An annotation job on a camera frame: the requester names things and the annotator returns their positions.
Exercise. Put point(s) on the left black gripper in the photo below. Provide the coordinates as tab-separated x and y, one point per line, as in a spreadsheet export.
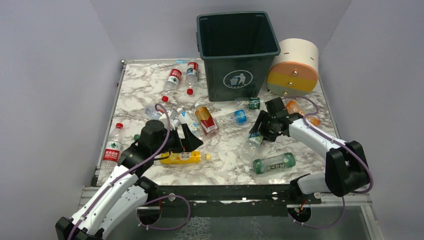
180	141

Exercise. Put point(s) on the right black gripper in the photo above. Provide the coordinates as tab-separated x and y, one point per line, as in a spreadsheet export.
271	120

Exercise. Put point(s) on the orange label bottle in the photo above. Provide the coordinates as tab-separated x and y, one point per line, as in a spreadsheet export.
293	107

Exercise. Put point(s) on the clear bottle blue-green label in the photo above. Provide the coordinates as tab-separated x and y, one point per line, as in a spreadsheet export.
251	146

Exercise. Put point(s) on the green tea bottle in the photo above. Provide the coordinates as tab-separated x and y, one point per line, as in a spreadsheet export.
271	164

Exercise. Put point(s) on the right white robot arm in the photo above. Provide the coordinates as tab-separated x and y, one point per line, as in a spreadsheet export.
345	166

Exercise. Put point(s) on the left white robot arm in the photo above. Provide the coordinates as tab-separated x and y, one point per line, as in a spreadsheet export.
127	188

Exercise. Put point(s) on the dark green trash bin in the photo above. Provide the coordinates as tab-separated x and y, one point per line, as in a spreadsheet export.
238	49

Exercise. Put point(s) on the yellow juice bottle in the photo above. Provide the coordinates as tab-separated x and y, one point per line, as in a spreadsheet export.
184	158

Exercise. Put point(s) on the clear bottle dark green label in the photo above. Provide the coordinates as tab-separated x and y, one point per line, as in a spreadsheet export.
249	103

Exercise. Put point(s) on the clear bottle blue label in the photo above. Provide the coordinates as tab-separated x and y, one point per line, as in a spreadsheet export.
237	118

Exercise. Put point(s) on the red gold label bottle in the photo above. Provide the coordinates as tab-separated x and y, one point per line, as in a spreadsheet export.
206	121

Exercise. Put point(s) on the clear square jasmine bottle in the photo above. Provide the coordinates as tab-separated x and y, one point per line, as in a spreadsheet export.
185	118

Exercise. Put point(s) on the white round drawer cabinet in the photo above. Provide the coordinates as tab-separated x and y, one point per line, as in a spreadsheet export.
295	71

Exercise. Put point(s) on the red label bottle right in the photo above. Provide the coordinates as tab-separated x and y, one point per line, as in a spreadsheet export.
192	76

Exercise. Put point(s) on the red label bottle left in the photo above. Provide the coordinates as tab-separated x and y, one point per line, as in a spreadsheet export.
171	82

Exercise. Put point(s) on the red cap bottle table edge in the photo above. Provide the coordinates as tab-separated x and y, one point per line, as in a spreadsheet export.
112	149

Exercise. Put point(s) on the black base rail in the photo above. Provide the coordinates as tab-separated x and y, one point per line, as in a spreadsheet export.
175	201

